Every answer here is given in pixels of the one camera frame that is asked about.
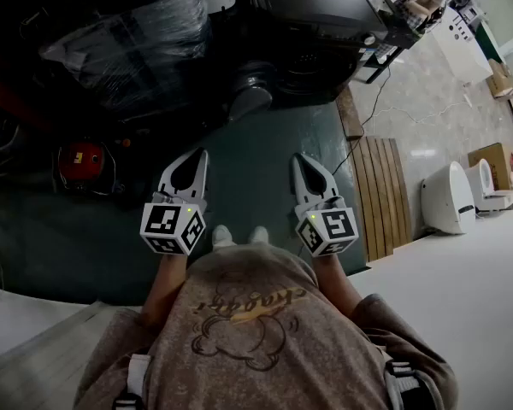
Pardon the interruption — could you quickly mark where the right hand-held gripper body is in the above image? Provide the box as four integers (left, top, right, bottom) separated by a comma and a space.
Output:
292, 193, 360, 258

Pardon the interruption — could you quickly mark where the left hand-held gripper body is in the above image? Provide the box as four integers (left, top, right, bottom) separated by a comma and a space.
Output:
139, 190, 209, 256

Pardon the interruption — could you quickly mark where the person's right forearm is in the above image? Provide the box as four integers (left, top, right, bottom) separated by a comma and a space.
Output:
314, 252, 364, 319

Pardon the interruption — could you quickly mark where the person's left forearm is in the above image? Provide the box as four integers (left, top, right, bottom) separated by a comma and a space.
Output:
143, 252, 189, 328

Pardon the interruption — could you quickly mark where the wooden slatted board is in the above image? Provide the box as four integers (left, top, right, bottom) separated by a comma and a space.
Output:
349, 137, 414, 264

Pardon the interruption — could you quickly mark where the person's white right shoe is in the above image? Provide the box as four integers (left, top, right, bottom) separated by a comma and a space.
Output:
247, 225, 269, 245

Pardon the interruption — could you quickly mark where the brown wooden plank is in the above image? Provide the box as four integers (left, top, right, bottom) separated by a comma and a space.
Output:
335, 85, 365, 140

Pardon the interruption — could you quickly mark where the red round canister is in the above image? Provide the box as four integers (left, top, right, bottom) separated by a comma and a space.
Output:
56, 141, 109, 195

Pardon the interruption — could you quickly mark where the white toilet closed lid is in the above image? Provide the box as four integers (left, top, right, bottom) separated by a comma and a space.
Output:
421, 160, 479, 235

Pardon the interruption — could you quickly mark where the plastic-wrapped black bundle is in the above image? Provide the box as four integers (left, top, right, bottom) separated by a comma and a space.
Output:
38, 0, 213, 113

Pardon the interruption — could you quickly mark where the grey-brown printed t-shirt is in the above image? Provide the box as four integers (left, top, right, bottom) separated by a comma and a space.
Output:
74, 241, 458, 410

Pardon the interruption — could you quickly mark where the white toilet open lid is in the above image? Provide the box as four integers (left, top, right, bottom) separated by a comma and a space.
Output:
464, 158, 513, 213

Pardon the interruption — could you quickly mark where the black shelf table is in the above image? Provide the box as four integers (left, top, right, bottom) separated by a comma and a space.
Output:
352, 0, 427, 85

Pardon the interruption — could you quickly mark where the brown cardboard box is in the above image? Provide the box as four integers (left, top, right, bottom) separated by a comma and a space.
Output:
468, 142, 513, 191
486, 59, 513, 101

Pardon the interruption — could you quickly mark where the white rectangular cabinet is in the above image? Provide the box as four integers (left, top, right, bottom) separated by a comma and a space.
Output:
430, 6, 495, 85

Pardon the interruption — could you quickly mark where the black power cable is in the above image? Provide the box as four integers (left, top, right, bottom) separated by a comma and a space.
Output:
331, 64, 392, 177

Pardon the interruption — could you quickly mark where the white harness strap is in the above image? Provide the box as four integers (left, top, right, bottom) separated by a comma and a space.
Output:
113, 354, 153, 410
384, 359, 418, 410

